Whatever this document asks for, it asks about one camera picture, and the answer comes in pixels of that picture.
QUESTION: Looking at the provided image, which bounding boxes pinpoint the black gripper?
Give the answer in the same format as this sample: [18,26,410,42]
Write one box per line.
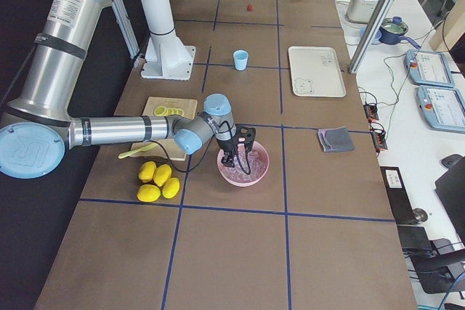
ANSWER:
[216,136,238,167]

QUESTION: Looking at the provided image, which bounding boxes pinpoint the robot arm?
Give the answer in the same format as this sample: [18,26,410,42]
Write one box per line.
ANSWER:
[1,0,239,179]

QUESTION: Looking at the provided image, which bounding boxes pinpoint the ice cubes in bowl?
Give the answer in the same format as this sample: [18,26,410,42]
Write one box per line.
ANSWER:
[219,146,268,184]

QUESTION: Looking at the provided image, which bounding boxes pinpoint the light blue cup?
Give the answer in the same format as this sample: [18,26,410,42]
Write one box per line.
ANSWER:
[233,49,248,71]

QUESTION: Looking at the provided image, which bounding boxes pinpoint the pink bowl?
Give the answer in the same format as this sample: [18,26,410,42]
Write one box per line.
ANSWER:
[217,141,270,187]

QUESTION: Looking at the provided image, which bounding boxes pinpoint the wooden cutting board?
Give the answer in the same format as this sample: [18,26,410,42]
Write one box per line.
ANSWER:
[130,97,198,161]

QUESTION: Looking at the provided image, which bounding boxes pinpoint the whole lemon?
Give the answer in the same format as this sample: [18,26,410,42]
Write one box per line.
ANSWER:
[137,184,161,203]
[138,161,157,183]
[161,177,180,199]
[153,164,172,187]

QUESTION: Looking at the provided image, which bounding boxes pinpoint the lemon slices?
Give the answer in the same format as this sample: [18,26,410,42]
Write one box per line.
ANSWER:
[153,105,185,116]

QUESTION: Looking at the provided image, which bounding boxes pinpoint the yellow plastic knife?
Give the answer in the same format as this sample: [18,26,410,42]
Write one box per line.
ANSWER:
[118,143,157,160]

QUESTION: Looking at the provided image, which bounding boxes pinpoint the grey folded cloth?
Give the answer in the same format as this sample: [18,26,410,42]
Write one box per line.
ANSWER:
[318,127,355,152]

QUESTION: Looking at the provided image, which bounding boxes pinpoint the cream bear tray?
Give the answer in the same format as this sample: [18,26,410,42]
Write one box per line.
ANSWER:
[288,46,346,98]

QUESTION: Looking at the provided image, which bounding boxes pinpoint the black power strip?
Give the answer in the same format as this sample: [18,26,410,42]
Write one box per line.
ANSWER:
[363,102,388,154]

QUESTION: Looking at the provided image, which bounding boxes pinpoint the black box with label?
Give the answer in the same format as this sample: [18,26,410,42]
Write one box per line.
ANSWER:
[380,166,415,224]

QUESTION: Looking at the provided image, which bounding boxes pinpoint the blue bowl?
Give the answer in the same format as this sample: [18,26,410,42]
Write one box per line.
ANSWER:
[359,26,381,45]

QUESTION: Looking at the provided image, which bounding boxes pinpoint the blue saucepan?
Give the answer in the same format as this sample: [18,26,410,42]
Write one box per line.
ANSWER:
[379,16,421,49]

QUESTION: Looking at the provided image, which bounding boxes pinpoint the far teach pendant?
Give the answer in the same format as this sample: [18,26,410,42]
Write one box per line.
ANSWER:
[405,49,455,88]

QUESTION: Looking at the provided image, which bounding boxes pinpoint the teach pendant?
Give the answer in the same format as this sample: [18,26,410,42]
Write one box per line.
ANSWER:
[416,85,464,134]
[405,49,455,88]

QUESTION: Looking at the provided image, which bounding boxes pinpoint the near teach pendant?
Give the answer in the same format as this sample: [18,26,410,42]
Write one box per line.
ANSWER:
[416,85,464,134]

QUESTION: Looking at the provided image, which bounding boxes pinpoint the black computer mouse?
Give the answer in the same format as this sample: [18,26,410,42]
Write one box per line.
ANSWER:
[440,154,463,169]

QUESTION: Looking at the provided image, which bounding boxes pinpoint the black monitor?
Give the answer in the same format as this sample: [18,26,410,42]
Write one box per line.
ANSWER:
[411,159,464,294]

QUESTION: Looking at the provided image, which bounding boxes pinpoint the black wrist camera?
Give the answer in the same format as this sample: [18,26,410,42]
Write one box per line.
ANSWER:
[235,124,256,153]

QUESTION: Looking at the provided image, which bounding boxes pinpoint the white post base plate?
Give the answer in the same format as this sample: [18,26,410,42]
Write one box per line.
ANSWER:
[141,33,196,81]

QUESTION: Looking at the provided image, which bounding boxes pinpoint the aluminium frame post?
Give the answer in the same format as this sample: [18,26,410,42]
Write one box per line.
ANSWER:
[348,0,394,74]

